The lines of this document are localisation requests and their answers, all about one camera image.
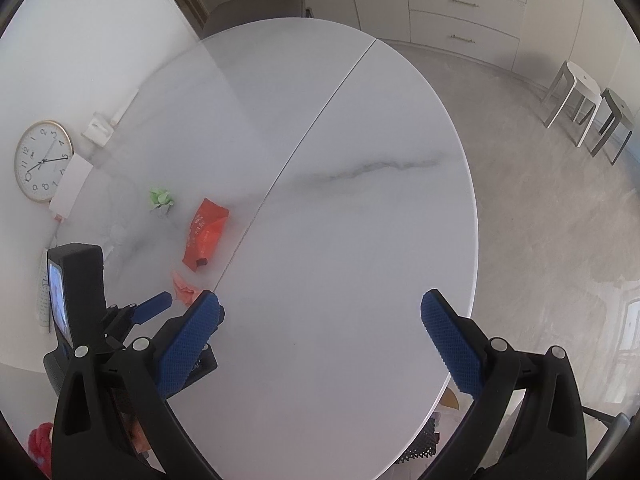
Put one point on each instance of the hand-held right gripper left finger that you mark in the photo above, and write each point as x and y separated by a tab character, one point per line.
190	345

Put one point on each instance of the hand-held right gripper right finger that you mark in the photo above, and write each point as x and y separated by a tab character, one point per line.
450	342

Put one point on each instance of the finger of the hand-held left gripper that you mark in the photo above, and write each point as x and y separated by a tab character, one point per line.
207	360
155	306

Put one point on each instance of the pink paper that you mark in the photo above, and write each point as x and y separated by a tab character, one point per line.
185	290

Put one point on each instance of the orange snack wrapper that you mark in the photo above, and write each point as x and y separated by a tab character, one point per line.
205	235

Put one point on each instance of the green paper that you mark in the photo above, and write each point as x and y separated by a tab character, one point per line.
161	200

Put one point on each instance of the black foam net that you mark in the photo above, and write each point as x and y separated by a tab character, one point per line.
422	447

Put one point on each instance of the green white packet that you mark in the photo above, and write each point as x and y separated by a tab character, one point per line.
44	305

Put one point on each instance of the white card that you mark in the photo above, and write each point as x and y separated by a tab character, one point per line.
72	185

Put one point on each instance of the red cloth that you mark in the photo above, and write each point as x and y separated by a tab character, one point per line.
40	442

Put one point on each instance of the white mug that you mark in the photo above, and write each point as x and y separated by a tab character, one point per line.
97	130

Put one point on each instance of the white cylindrical tube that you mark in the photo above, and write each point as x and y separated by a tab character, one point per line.
125	106

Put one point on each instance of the grey stool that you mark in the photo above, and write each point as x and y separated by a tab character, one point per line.
612	115

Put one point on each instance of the white stool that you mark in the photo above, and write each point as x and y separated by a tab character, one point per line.
575	85

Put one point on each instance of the grey dining chair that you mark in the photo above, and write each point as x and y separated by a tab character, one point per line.
255	7

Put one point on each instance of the beige drawer cabinet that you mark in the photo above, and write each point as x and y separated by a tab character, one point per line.
465	5

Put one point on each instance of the round white wall clock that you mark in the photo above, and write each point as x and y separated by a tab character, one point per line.
42	160

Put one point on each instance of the grey metal frame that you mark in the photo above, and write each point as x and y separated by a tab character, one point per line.
612	435

